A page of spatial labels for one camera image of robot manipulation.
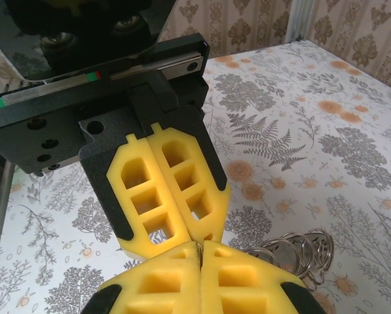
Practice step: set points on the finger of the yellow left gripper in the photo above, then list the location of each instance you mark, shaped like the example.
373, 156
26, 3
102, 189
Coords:
116, 202
208, 163

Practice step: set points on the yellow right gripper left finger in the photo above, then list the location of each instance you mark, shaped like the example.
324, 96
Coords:
149, 288

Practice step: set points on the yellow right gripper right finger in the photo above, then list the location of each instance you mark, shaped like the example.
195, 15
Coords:
247, 281

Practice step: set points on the grey round keyring plate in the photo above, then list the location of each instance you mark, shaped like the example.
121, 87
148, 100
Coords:
329, 253

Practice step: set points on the aluminium frame post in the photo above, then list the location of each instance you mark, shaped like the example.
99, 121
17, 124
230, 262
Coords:
298, 19

